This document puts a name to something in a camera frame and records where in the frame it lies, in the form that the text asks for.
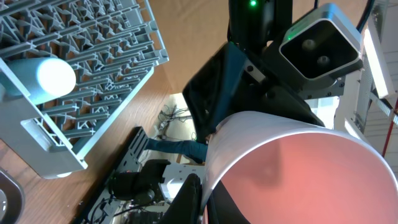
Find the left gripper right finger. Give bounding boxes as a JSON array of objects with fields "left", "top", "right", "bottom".
[{"left": 206, "top": 181, "right": 250, "bottom": 224}]

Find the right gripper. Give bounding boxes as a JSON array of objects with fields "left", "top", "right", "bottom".
[{"left": 183, "top": 42, "right": 324, "bottom": 143}]

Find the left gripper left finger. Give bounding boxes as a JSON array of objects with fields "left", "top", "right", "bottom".
[{"left": 158, "top": 174, "right": 201, "bottom": 224}]

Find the pink cup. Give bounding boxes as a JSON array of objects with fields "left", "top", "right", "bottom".
[{"left": 201, "top": 111, "right": 397, "bottom": 223}]

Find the light blue cup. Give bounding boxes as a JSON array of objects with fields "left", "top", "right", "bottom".
[{"left": 7, "top": 58, "right": 76, "bottom": 105}]

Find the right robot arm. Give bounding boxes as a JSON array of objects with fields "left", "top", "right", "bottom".
[{"left": 183, "top": 1, "right": 362, "bottom": 143}]

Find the grey dishwasher rack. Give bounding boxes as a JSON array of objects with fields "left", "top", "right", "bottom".
[{"left": 1, "top": 0, "right": 169, "bottom": 179}]

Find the person leg in jeans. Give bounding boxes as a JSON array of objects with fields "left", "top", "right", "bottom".
[{"left": 146, "top": 139, "right": 208, "bottom": 164}]

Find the brown serving tray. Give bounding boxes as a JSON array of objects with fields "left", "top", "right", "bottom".
[{"left": 1, "top": 168, "right": 25, "bottom": 224}]

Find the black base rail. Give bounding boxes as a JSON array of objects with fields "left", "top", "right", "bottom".
[{"left": 73, "top": 126, "right": 206, "bottom": 224}]

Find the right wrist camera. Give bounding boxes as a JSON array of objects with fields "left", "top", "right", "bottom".
[{"left": 279, "top": 3, "right": 362, "bottom": 80}]

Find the white equipment frame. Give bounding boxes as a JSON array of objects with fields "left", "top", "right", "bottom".
[{"left": 334, "top": 0, "right": 398, "bottom": 156}]

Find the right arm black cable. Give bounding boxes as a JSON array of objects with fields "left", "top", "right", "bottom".
[{"left": 312, "top": 0, "right": 376, "bottom": 32}]

